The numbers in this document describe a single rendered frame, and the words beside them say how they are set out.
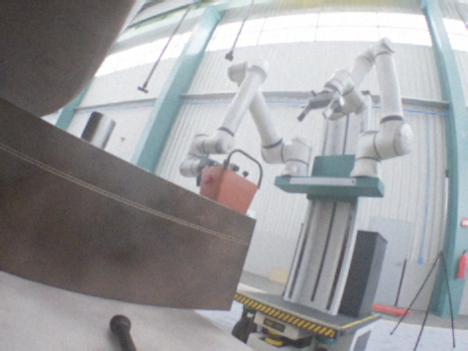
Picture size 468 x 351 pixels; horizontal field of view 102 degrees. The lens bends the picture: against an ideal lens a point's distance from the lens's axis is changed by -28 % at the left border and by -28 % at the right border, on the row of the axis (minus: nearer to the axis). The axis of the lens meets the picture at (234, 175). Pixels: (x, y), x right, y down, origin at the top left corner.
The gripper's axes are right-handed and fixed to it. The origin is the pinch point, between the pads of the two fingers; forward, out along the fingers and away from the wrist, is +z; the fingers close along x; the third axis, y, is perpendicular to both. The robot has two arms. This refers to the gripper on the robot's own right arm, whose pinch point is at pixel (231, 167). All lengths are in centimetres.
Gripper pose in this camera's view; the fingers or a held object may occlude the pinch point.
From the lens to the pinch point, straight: 103.2
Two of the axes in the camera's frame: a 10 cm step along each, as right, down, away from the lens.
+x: 6.7, 3.8, 6.4
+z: 6.9, 0.0, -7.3
